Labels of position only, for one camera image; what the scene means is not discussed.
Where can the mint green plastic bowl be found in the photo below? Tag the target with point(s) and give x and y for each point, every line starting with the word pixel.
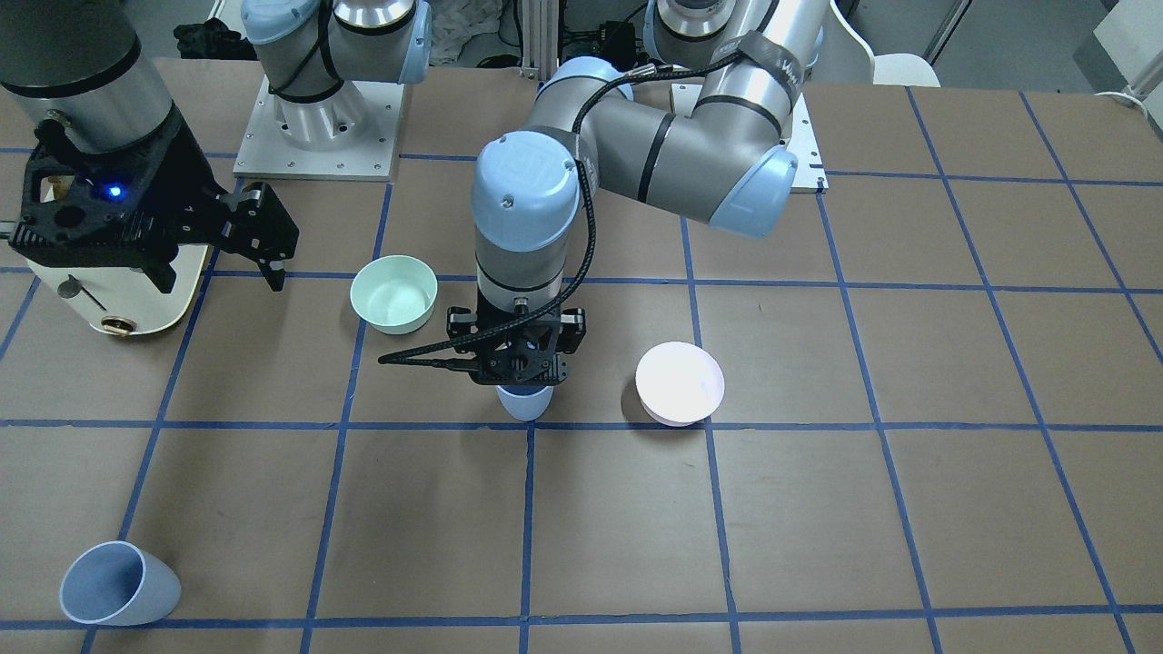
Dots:
pixel 395 294

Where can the light blue plastic cup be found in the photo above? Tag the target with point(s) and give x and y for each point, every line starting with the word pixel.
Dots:
pixel 525 403

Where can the pink plastic bowl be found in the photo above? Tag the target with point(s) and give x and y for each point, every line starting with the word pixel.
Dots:
pixel 678 383

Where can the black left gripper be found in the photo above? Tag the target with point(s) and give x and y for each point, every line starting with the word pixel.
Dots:
pixel 573 331

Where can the grey base plate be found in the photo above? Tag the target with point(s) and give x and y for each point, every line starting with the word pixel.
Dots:
pixel 811 176
pixel 352 136

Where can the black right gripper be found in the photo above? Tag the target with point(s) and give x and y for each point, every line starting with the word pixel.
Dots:
pixel 173 168

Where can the cream white toaster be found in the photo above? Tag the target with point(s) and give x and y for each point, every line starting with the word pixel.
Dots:
pixel 123 302

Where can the tipped light blue cup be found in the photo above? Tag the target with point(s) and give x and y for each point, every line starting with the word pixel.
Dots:
pixel 117 584

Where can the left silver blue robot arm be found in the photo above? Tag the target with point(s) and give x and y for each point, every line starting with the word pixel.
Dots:
pixel 705 136

